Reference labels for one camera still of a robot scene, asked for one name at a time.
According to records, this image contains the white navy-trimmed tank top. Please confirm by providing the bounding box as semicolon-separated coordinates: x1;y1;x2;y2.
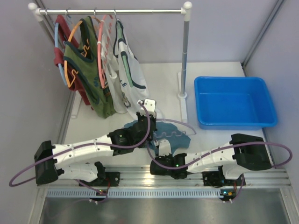
113;19;150;119

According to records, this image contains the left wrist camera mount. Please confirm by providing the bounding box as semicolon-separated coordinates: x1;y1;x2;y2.
137;98;157;118

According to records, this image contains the green tank top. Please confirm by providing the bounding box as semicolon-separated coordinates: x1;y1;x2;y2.
64;16;116;119

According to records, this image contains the slotted cable duct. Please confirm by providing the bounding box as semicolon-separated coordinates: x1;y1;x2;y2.
47;189;233;198

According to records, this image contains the white clothes rack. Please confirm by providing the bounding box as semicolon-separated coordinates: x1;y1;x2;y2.
28;1;192;123

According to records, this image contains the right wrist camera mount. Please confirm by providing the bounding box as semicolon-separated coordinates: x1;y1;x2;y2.
158;139;172;156

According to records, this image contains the mint green hanger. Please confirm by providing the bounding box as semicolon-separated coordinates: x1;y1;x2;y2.
116;21;133;87

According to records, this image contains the lavender plastic hanger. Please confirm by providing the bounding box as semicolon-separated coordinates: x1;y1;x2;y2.
154;119;197;139

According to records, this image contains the teal tank top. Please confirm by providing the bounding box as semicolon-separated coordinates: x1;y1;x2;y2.
123;120;192;152

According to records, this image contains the light blue hanger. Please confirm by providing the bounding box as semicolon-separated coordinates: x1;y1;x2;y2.
54;23;67;85

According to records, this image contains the pink hanger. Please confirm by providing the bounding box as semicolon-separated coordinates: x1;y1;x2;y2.
97;15;107;89

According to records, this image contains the orange hanger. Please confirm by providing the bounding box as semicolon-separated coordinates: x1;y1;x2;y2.
63;20;84;89

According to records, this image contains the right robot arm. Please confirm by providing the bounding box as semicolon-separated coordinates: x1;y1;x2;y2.
150;133;272;185

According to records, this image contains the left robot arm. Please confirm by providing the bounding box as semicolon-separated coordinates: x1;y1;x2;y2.
34;112;157;185

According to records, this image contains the blue plastic bin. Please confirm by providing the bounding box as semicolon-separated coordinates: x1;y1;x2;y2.
194;76;278;130

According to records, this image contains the white shirt on pink hanger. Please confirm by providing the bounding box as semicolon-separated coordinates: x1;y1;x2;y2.
101;15;127;114

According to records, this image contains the red tank top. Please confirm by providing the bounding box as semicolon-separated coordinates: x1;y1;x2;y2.
54;15;90;105

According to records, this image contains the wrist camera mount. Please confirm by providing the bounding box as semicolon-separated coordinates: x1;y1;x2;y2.
137;98;157;118
158;139;172;156

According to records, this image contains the aluminium mounting rail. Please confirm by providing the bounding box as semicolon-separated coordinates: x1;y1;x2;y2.
102;164;288;187

